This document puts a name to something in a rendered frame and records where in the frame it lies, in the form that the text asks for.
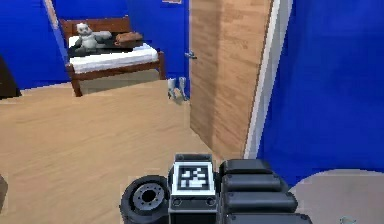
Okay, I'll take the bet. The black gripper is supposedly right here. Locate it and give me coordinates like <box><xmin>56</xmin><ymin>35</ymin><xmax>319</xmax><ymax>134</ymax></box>
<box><xmin>119</xmin><ymin>175</ymin><xmax>172</xmax><ymax>224</ymax></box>

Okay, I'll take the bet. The grey boots pair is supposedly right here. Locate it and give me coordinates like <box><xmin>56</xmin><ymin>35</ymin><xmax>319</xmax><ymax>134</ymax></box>
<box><xmin>166</xmin><ymin>76</ymin><xmax>190</xmax><ymax>102</ymax></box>

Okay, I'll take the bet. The brown wooden bed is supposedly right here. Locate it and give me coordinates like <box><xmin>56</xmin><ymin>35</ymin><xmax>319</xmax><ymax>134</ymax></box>
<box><xmin>59</xmin><ymin>15</ymin><xmax>167</xmax><ymax>98</ymax></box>

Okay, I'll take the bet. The wooden room door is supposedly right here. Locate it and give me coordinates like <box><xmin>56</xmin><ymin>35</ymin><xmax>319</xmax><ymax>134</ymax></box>
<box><xmin>188</xmin><ymin>0</ymin><xmax>275</xmax><ymax>160</ymax></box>

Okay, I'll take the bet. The brown pillow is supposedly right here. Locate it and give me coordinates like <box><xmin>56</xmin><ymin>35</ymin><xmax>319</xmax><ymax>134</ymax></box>
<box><xmin>114</xmin><ymin>31</ymin><xmax>144</xmax><ymax>48</ymax></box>

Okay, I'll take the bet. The grey teddy bear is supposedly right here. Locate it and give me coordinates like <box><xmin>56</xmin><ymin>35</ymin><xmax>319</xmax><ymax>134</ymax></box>
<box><xmin>73</xmin><ymin>22</ymin><xmax>113</xmax><ymax>53</ymax></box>

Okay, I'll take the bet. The dark brown furniture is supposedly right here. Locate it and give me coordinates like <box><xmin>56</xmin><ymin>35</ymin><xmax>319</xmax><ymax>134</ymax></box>
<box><xmin>0</xmin><ymin>54</ymin><xmax>22</xmax><ymax>100</ymax></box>

